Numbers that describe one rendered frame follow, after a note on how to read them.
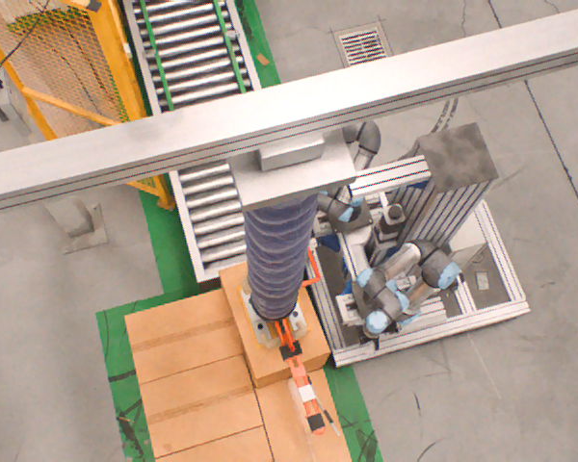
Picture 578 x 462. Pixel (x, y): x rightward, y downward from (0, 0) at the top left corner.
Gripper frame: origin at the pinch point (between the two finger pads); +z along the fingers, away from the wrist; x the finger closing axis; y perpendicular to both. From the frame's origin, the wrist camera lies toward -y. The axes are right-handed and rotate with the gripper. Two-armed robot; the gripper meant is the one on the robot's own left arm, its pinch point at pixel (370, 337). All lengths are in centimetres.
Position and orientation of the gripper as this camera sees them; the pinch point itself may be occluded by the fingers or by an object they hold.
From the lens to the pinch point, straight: 301.5
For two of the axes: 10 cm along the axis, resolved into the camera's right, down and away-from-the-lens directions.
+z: -0.2, 3.3, 9.4
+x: 2.7, 9.1, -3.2
